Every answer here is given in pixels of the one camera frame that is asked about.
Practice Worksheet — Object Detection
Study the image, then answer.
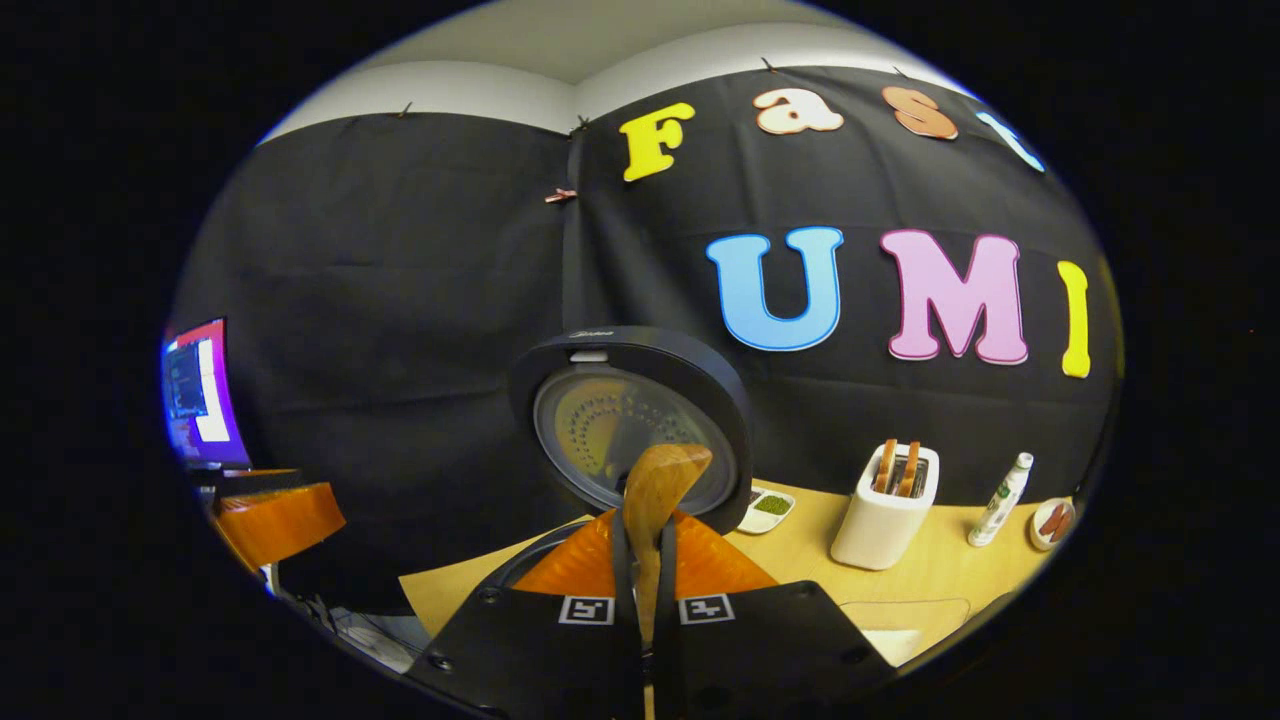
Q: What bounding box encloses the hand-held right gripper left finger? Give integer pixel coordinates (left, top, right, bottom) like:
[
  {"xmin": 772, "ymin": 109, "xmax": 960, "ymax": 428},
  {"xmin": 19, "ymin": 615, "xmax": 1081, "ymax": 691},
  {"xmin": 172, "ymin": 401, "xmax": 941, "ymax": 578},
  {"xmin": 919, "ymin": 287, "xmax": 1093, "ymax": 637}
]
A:
[{"xmin": 405, "ymin": 508, "xmax": 646, "ymax": 720}]

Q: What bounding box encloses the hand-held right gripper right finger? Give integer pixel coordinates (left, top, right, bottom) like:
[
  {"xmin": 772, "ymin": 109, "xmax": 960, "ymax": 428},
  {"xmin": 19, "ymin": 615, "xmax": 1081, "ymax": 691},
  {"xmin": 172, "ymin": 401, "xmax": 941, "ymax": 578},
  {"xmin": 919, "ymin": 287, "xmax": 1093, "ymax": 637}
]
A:
[{"xmin": 655, "ymin": 510, "xmax": 896, "ymax": 720}]

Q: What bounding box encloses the clear container of rice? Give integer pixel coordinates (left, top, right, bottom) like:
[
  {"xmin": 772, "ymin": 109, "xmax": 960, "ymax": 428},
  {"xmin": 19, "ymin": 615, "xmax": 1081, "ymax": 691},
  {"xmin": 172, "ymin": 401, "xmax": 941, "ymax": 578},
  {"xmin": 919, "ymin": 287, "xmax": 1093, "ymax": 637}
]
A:
[{"xmin": 840, "ymin": 598, "xmax": 971, "ymax": 669}]

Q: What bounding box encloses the wooden spoon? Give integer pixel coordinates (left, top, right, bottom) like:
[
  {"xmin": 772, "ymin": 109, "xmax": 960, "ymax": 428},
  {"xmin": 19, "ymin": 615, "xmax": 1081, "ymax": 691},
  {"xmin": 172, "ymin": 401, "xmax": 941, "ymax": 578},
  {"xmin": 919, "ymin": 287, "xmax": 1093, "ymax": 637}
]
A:
[{"xmin": 622, "ymin": 443, "xmax": 714, "ymax": 651}]

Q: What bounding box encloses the black rice cooker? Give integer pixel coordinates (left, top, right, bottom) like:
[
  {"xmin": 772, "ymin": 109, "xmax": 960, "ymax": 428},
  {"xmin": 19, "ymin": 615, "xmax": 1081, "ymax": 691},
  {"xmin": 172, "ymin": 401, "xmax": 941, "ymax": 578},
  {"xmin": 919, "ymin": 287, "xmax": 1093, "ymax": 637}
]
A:
[{"xmin": 480, "ymin": 325, "xmax": 756, "ymax": 601}]

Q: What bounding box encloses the computer monitor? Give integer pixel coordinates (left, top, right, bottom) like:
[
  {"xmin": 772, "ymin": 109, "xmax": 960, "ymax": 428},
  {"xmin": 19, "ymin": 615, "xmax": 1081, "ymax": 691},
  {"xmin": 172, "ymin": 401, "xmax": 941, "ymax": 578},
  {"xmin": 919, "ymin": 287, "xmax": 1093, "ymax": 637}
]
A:
[{"xmin": 160, "ymin": 317, "xmax": 253, "ymax": 471}]

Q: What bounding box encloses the white divided bean dish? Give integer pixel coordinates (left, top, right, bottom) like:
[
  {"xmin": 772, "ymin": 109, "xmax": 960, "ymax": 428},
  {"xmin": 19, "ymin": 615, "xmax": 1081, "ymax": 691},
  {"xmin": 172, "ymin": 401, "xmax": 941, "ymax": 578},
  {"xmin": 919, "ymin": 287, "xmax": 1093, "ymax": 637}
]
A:
[{"xmin": 738, "ymin": 487, "xmax": 797, "ymax": 535}]

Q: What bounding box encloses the white toaster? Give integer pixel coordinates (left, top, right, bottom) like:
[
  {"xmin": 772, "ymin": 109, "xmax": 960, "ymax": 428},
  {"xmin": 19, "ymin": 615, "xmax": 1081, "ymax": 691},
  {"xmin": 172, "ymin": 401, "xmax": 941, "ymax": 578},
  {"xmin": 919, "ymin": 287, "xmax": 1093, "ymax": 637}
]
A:
[{"xmin": 830, "ymin": 440, "xmax": 941, "ymax": 571}]

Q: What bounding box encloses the white drink bottle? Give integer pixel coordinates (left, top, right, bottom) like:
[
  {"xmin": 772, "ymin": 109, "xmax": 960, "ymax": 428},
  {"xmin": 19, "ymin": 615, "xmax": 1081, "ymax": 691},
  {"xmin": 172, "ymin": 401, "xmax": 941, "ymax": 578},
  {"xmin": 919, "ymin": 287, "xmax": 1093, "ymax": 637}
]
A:
[{"xmin": 967, "ymin": 452, "xmax": 1035, "ymax": 548}]

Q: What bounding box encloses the white plate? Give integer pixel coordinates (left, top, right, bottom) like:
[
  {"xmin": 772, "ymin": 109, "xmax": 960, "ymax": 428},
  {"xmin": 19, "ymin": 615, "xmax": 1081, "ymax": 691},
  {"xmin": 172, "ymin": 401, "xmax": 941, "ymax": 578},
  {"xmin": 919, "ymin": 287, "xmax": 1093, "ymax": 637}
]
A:
[{"xmin": 1030, "ymin": 497, "xmax": 1078, "ymax": 552}]

